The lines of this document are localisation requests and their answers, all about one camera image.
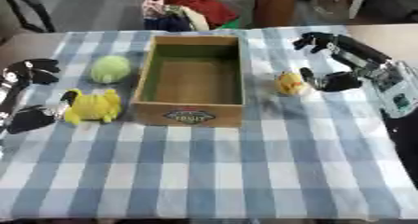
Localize black chair legs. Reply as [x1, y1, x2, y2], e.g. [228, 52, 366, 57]
[0, 0, 76, 34]

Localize light green round soft toy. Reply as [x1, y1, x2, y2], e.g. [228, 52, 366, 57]
[88, 54, 132, 85]

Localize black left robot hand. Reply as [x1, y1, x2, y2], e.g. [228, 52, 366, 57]
[0, 58, 80, 135]

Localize small yellow duck toy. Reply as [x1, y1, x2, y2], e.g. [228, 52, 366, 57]
[272, 71, 307, 96]

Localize yellow soft toy animal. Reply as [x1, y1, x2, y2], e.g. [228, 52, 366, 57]
[62, 88, 124, 126]

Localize brown cardboard box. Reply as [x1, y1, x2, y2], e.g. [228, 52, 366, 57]
[253, 0, 300, 29]

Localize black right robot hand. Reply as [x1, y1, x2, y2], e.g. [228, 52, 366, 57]
[290, 32, 394, 93]

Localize pile of colourful bags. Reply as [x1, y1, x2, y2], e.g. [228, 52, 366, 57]
[138, 0, 242, 33]

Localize tan cardboard box green inside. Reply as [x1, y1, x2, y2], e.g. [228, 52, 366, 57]
[129, 35, 247, 129]

